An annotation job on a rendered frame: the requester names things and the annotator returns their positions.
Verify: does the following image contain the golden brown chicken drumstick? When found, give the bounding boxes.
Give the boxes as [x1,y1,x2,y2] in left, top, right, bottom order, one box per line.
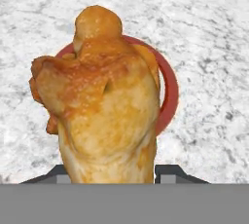
[28,5,161,185]

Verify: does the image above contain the red round plate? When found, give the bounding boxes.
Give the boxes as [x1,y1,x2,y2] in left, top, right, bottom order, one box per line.
[54,34,180,137]

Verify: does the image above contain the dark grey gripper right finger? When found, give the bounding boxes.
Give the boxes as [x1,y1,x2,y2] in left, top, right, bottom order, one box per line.
[154,165,210,185]

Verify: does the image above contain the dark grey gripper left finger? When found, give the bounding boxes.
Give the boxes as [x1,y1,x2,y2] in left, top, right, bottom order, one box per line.
[19,164,72,185]

